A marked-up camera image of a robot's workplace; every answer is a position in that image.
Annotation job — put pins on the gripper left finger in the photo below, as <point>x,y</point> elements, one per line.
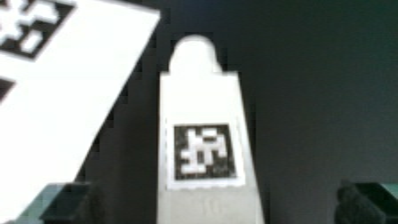
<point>77,205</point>

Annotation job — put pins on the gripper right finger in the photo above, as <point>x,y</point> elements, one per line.
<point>367,203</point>

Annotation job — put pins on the white table leg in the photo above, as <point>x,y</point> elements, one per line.
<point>209,193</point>

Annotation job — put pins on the white sheet with fiducial tags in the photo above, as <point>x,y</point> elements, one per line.
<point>72,43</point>

